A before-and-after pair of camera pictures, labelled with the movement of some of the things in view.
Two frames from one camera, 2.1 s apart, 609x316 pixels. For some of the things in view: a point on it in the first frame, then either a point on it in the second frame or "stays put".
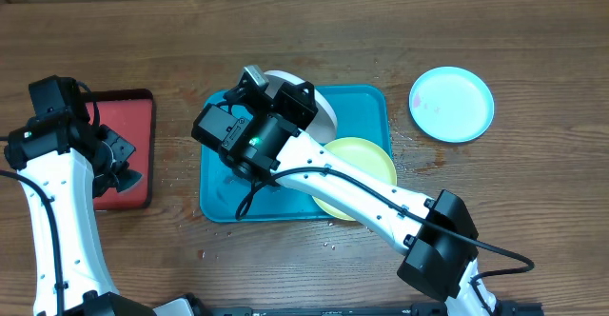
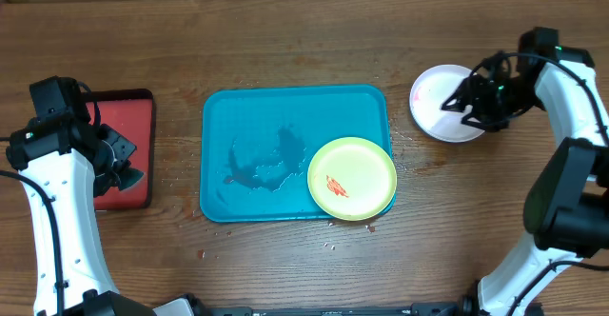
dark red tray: x=131 y=114 stays put
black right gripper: x=296 y=101 → x=470 y=93
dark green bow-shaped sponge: x=127 y=180 stays put
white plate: x=324 y=124 → x=431 y=90
